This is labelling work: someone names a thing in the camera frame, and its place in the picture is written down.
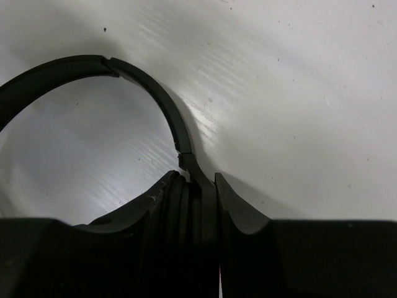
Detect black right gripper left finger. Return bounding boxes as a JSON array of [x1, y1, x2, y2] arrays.
[[1, 171, 178, 297]]

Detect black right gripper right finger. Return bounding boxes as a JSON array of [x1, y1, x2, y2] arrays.
[[215, 174, 396, 297]]

